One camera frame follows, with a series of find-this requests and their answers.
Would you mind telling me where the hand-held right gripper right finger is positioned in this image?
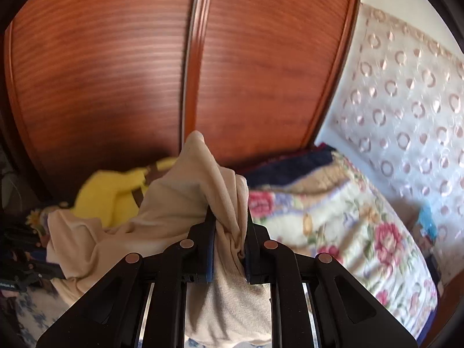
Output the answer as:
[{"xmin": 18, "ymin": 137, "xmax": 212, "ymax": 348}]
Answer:
[{"xmin": 244, "ymin": 203, "xmax": 417, "ymax": 348}]

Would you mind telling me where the floral blanket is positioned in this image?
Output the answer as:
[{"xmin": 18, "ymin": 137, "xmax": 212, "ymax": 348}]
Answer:
[{"xmin": 248, "ymin": 152, "xmax": 439, "ymax": 345}]

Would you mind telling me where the dark blue bed cover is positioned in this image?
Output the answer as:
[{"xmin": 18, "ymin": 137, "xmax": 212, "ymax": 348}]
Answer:
[{"xmin": 237, "ymin": 147, "xmax": 336, "ymax": 189}]

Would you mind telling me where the sunflower print cloth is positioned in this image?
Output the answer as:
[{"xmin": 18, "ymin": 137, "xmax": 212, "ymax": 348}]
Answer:
[{"xmin": 26, "ymin": 207, "xmax": 51, "ymax": 248}]

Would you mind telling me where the wooden slatted wardrobe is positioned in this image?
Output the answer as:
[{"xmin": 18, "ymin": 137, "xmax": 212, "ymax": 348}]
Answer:
[{"xmin": 0, "ymin": 0, "xmax": 363, "ymax": 204}]

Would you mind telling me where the beige printed T-shirt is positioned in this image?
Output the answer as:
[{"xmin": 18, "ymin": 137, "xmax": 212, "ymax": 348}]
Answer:
[{"xmin": 46, "ymin": 130, "xmax": 272, "ymax": 347}]

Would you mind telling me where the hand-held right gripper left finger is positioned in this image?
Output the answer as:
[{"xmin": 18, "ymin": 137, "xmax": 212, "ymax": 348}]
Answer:
[{"xmin": 36, "ymin": 206, "xmax": 218, "ymax": 348}]

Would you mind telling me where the yellow plush toy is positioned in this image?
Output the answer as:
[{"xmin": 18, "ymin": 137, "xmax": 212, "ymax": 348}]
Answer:
[{"xmin": 69, "ymin": 157, "xmax": 180, "ymax": 229}]

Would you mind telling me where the sheer circle-pattern curtain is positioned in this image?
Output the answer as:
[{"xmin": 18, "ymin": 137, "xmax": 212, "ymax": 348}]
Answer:
[{"xmin": 319, "ymin": 3, "xmax": 464, "ymax": 287}]

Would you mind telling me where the bed with floral sheets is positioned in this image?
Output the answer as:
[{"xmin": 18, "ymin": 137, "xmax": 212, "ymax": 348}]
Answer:
[{"xmin": 7, "ymin": 286, "xmax": 73, "ymax": 341}]

